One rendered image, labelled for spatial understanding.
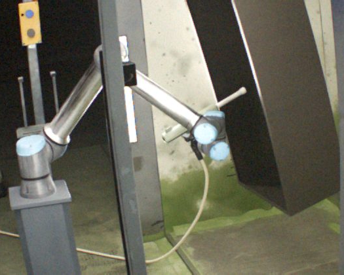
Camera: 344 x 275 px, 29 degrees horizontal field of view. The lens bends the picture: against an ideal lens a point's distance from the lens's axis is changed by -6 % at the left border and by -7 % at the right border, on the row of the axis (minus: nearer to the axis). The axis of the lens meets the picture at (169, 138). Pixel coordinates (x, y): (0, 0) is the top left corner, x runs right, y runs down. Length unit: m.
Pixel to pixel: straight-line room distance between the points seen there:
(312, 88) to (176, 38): 1.16
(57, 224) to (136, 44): 1.23
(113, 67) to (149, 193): 2.25
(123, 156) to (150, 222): 2.21
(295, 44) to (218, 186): 1.48
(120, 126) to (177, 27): 2.06
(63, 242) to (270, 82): 1.24
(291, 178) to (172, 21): 1.31
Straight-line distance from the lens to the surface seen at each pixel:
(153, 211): 4.26
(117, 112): 2.06
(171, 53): 4.08
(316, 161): 3.28
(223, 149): 3.18
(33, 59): 4.16
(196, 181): 4.27
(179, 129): 3.44
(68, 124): 3.39
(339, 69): 1.38
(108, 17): 2.02
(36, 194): 3.34
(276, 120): 3.12
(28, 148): 3.30
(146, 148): 4.14
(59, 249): 3.40
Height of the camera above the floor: 1.69
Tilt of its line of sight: 15 degrees down
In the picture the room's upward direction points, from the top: 6 degrees counter-clockwise
